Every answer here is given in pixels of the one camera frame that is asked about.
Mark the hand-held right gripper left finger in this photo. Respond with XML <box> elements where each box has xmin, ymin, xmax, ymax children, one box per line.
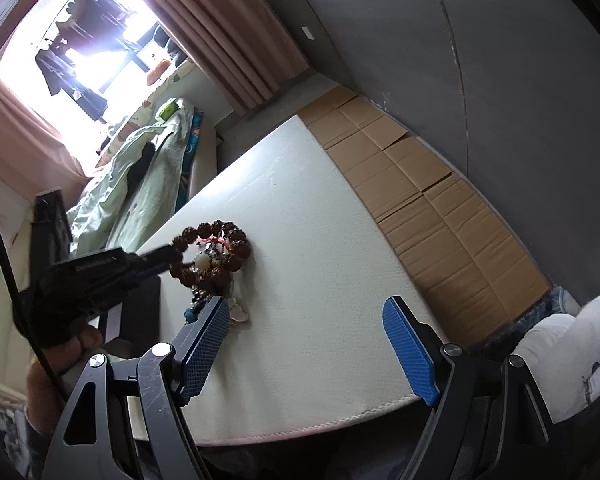
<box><xmin>42</xmin><ymin>296</ymin><xmax>230</xmax><ymax>480</ymax></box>

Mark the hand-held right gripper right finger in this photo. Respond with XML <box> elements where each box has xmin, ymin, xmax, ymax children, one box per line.
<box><xmin>382</xmin><ymin>296</ymin><xmax>556</xmax><ymax>480</ymax></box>

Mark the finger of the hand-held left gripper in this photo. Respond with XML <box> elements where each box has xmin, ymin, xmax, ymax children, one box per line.
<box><xmin>139</xmin><ymin>243</ymin><xmax>186</xmax><ymax>282</ymax></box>

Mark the white heart pendant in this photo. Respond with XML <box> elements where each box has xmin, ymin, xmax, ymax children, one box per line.
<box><xmin>228</xmin><ymin>301</ymin><xmax>251</xmax><ymax>329</ymax></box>

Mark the black jewelry box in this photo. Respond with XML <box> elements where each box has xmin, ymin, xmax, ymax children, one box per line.
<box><xmin>101</xmin><ymin>276</ymin><xmax>162</xmax><ymax>357</ymax></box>

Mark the brown bead bracelet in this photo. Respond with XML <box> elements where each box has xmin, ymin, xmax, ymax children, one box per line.
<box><xmin>169</xmin><ymin>219</ymin><xmax>254</xmax><ymax>292</ymax></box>

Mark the person's left hand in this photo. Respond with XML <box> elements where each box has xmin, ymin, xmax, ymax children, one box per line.
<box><xmin>25</xmin><ymin>326</ymin><xmax>106</xmax><ymax>436</ymax></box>

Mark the light green quilt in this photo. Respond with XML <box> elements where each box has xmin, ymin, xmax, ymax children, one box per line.
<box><xmin>66</xmin><ymin>97</ymin><xmax>197</xmax><ymax>257</ymax></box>

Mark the black cloth item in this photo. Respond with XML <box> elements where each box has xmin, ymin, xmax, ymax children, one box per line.
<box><xmin>126</xmin><ymin>141</ymin><xmax>159</xmax><ymax>187</ymax></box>

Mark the white bed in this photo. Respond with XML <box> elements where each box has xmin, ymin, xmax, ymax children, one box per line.
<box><xmin>67</xmin><ymin>95</ymin><xmax>222</xmax><ymax>256</ymax></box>

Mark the white garment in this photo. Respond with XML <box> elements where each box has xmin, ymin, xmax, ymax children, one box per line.
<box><xmin>509</xmin><ymin>294</ymin><xmax>600</xmax><ymax>427</ymax></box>

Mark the brown cardboard floor covering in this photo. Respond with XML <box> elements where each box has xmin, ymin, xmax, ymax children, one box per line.
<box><xmin>296</xmin><ymin>84</ymin><xmax>552</xmax><ymax>347</ymax></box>

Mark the grey fuzzy cloth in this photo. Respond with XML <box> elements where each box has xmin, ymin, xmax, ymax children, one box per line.
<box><xmin>544</xmin><ymin>284</ymin><xmax>582</xmax><ymax>317</ymax></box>

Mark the pink curtain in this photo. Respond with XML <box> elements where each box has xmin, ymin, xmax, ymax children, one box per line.
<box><xmin>0</xmin><ymin>67</ymin><xmax>90</xmax><ymax>182</ymax></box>
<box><xmin>97</xmin><ymin>0</ymin><xmax>312</xmax><ymax>112</ymax></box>

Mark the dark hanging garment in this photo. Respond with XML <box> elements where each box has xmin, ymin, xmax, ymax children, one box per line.
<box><xmin>34</xmin><ymin>46</ymin><xmax>77</xmax><ymax>97</ymax></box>
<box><xmin>67</xmin><ymin>0</ymin><xmax>132</xmax><ymax>47</ymax></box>
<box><xmin>71</xmin><ymin>79</ymin><xmax>109</xmax><ymax>122</ymax></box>

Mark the orange item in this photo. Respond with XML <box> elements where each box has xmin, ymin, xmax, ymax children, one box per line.
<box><xmin>146</xmin><ymin>56</ymin><xmax>174</xmax><ymax>84</ymax></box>

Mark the black cable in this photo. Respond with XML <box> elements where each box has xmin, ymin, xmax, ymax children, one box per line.
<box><xmin>0</xmin><ymin>204</ymin><xmax>65</xmax><ymax>398</ymax></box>

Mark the black furniture frame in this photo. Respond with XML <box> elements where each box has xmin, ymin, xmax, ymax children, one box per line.
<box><xmin>31</xmin><ymin>186</ymin><xmax>74</xmax><ymax>262</ymax></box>

